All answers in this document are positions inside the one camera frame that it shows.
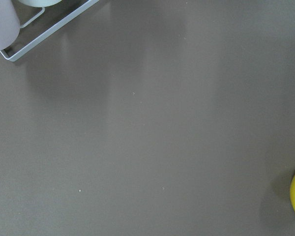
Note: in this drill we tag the white wire cup rack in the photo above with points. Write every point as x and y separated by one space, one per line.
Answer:
39 22

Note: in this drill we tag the pale mint cup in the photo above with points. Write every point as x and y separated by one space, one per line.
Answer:
39 3

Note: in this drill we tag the pale pink cup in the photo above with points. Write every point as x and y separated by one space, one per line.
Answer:
9 24

